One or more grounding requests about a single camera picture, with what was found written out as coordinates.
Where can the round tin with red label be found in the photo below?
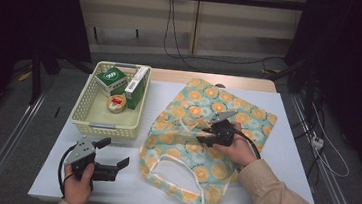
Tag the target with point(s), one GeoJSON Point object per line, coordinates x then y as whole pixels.
{"type": "Point", "coordinates": [116, 104]}

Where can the tall green white box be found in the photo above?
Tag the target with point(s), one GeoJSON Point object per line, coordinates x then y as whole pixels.
{"type": "Point", "coordinates": [136, 94]}

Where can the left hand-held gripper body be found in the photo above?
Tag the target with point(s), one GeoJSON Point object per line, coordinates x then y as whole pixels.
{"type": "Point", "coordinates": [80, 152]}

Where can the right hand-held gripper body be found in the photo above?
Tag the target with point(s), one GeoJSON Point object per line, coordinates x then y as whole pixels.
{"type": "Point", "coordinates": [223, 132]}

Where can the cream plastic basket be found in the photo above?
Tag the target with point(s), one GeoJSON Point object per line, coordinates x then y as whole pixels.
{"type": "Point", "coordinates": [100, 116]}

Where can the white power strip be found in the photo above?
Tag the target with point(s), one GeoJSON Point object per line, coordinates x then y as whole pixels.
{"type": "Point", "coordinates": [317, 142]}

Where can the orange print fabric bag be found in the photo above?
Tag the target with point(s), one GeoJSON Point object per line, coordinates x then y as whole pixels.
{"type": "Point", "coordinates": [178, 138]}

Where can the person's right hand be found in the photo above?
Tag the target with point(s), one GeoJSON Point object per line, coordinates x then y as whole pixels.
{"type": "Point", "coordinates": [239, 151]}

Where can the aluminium floor rail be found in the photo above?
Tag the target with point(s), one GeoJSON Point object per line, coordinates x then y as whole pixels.
{"type": "Point", "coordinates": [337, 197]}
{"type": "Point", "coordinates": [6, 152]}

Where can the black metal stand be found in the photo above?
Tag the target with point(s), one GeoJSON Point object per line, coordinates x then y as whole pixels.
{"type": "Point", "coordinates": [36, 78]}
{"type": "Point", "coordinates": [309, 91]}

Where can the square green white box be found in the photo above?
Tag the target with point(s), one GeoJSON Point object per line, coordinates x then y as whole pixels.
{"type": "Point", "coordinates": [112, 77]}

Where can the person's left hand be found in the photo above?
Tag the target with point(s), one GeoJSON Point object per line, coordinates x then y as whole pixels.
{"type": "Point", "coordinates": [77, 190]}

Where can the dark curtain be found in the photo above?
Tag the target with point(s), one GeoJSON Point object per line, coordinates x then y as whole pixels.
{"type": "Point", "coordinates": [358, 48]}
{"type": "Point", "coordinates": [16, 16]}

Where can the dark table grommet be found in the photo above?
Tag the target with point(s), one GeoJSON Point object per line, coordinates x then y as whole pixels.
{"type": "Point", "coordinates": [221, 85]}

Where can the white board sheet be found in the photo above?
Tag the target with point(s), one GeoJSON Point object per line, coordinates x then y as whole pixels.
{"type": "Point", "coordinates": [110, 190]}

